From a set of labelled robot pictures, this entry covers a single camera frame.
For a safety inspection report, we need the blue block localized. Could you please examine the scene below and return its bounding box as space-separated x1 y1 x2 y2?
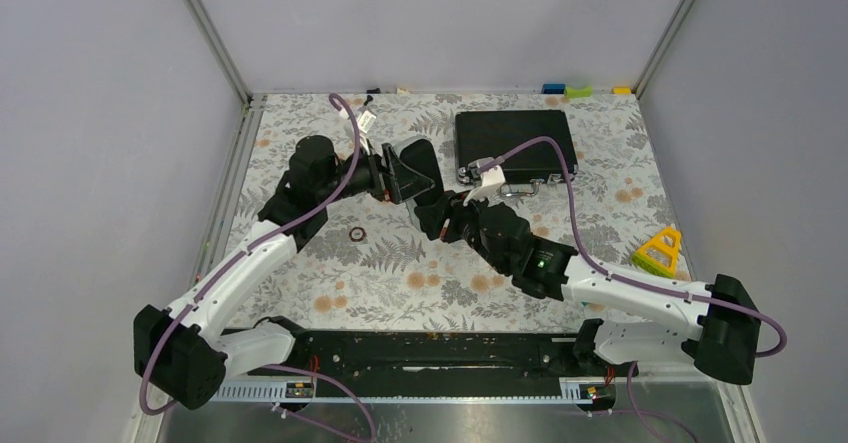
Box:
541 83 566 94

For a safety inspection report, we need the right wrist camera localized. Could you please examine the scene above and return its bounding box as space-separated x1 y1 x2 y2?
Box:
463 157 505 206

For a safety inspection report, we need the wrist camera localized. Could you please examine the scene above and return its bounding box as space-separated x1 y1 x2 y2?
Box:
463 157 505 206
338 107 377 149

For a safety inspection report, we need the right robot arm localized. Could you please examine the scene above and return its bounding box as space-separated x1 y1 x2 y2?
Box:
408 191 761 385

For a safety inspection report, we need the black aluminium briefcase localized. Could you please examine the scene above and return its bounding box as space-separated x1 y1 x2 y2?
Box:
454 110 578 184

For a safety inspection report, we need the black zippered case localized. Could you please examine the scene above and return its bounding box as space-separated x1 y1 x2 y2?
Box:
398 138 444 206

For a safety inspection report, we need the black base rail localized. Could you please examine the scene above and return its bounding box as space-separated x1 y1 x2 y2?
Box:
252 330 629 398

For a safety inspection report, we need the yellow triangular toy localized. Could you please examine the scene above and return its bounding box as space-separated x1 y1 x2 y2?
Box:
631 227 682 278

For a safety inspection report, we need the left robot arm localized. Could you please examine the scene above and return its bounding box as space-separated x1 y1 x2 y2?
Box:
133 135 441 415

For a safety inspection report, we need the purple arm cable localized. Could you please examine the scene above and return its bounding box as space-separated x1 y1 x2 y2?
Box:
137 92 362 417
496 136 790 360

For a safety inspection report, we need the brown poker chip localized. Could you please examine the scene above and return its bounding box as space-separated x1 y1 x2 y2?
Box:
348 226 367 242

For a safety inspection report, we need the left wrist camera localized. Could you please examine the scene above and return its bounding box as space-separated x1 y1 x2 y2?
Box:
338 107 377 149

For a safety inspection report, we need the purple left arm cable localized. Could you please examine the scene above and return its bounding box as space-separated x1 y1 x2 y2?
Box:
137 92 362 417

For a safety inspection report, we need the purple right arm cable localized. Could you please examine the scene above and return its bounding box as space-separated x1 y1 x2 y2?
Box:
496 136 790 360

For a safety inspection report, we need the floral table mat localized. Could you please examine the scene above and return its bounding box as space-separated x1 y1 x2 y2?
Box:
228 94 675 333

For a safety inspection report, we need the green block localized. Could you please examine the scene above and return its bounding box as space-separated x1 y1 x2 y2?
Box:
564 86 594 99

